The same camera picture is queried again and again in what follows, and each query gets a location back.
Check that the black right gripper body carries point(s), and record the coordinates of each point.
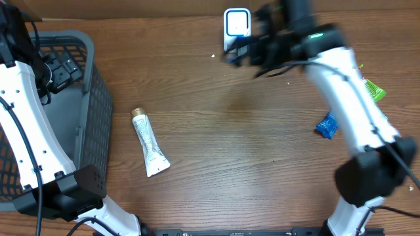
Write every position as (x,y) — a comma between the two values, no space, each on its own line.
(266,50)

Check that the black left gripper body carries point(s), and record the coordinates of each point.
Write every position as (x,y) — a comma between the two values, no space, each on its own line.
(63,74)

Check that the blue snack packet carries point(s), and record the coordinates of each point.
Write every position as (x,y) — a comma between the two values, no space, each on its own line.
(328,126)

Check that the green snack bag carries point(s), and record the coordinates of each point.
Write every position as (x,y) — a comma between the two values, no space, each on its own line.
(375,92)

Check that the white tube gold cap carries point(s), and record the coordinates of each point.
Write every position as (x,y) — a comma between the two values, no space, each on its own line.
(155,160)

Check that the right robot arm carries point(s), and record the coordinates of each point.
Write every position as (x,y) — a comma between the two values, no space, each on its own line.
(380,157)

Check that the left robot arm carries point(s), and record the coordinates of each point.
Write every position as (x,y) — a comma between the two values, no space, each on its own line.
(52,187)

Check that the white barcode scanner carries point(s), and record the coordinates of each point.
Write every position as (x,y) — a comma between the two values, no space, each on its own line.
(237,23)

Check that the grey plastic basket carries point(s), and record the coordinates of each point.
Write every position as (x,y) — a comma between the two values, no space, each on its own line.
(80,114)

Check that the black table edge rail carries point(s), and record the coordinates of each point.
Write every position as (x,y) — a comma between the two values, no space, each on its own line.
(297,231)

